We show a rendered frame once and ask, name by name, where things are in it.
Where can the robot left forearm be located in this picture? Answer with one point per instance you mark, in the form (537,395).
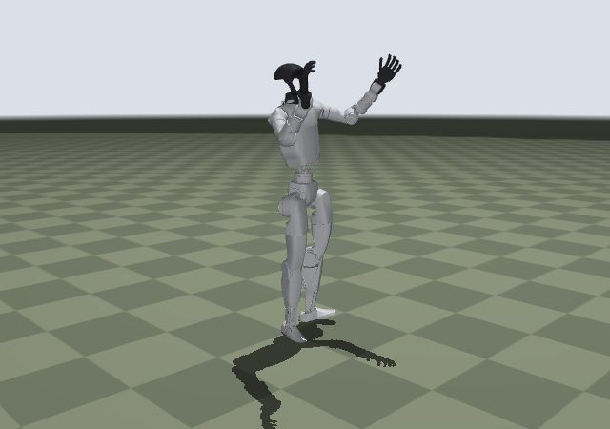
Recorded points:
(366,101)

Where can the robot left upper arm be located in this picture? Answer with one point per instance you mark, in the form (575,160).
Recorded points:
(330,113)

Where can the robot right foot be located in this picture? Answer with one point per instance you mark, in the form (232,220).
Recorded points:
(293,333)

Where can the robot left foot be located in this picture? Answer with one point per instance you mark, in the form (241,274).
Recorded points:
(317,313)

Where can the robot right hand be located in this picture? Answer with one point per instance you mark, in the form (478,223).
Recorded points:
(304,94)

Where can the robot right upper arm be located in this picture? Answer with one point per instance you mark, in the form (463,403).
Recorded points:
(277,120)

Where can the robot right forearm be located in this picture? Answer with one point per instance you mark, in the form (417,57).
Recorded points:
(293,124)

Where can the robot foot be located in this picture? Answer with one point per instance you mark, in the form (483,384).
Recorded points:
(317,313)
(293,333)

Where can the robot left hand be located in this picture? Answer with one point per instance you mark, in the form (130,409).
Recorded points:
(386,74)

